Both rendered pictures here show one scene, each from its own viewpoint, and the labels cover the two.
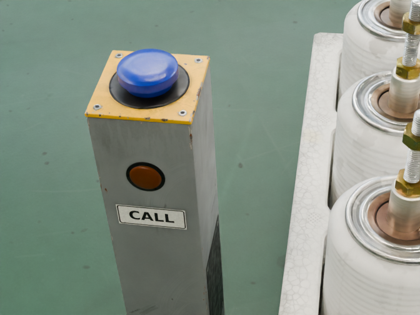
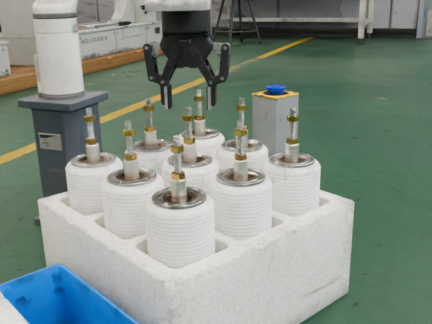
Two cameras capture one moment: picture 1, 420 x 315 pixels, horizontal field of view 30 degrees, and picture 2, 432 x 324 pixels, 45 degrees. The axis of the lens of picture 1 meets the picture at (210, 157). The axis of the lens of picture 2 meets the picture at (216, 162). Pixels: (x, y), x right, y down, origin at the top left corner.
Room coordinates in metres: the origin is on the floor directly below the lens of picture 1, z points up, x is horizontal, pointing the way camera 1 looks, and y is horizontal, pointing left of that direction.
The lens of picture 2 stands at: (0.96, -0.91, 0.53)
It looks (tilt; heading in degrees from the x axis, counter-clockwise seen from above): 18 degrees down; 126
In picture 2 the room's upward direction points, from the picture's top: 1 degrees counter-clockwise
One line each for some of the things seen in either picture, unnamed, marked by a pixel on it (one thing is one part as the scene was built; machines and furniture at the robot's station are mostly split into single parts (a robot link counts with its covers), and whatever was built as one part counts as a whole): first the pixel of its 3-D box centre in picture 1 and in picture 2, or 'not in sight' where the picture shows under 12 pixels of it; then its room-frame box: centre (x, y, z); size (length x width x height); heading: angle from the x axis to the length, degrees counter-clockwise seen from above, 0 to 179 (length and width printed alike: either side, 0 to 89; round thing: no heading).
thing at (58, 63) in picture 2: not in sight; (59, 57); (-0.02, -0.17, 0.39); 0.09 x 0.09 x 0.17; 13
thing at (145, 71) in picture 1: (148, 76); (275, 90); (0.41, 0.04, 0.32); 0.04 x 0.04 x 0.02
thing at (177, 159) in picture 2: not in sight; (177, 162); (0.52, -0.40, 0.30); 0.01 x 0.01 x 0.08
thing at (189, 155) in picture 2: not in sight; (189, 153); (0.42, -0.26, 0.26); 0.02 x 0.02 x 0.03
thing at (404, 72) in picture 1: (408, 67); not in sight; (0.45, -0.15, 0.29); 0.02 x 0.02 x 0.01; 15
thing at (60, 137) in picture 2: not in sight; (71, 158); (-0.02, -0.17, 0.15); 0.15 x 0.15 x 0.30; 13
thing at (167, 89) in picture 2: not in sight; (168, 96); (0.39, -0.28, 0.36); 0.02 x 0.01 x 0.04; 117
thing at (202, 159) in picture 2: not in sight; (189, 160); (0.42, -0.26, 0.25); 0.08 x 0.08 x 0.01
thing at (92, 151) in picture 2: not in sight; (92, 153); (0.29, -0.35, 0.26); 0.02 x 0.02 x 0.03
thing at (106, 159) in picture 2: not in sight; (93, 160); (0.29, -0.35, 0.25); 0.08 x 0.08 x 0.01
